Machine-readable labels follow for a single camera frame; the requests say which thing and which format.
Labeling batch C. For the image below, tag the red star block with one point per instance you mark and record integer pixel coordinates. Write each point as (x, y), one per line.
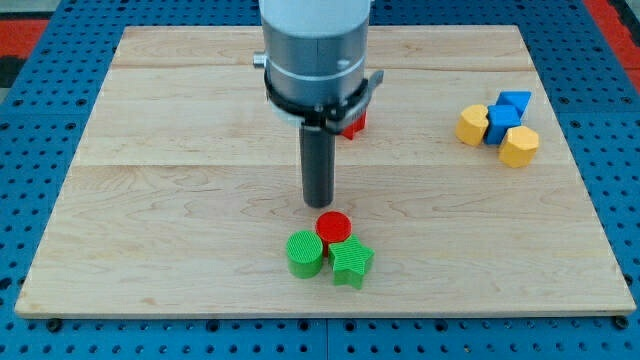
(358, 125)

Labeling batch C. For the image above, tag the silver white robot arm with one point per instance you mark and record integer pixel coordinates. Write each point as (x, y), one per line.
(314, 59)

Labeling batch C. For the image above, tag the green star block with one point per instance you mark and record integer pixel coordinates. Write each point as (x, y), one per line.
(350, 261)

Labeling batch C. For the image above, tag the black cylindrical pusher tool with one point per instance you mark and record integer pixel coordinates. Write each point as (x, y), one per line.
(317, 153)

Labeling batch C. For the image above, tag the red cylinder block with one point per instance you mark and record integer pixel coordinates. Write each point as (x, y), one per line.
(332, 227)

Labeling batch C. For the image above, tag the green cylinder block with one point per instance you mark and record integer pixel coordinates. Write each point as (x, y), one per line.
(304, 251)

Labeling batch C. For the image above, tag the wooden board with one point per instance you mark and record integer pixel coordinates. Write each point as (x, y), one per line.
(185, 187)

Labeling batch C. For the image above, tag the yellow heart block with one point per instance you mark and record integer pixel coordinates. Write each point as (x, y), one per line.
(472, 124)

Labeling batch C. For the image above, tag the blue cube block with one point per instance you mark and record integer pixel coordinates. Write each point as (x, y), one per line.
(501, 118)

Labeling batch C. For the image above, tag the yellow hexagon block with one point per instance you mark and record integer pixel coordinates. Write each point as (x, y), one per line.
(518, 147)

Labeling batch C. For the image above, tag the blue triangle block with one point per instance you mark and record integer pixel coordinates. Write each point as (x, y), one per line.
(518, 99)

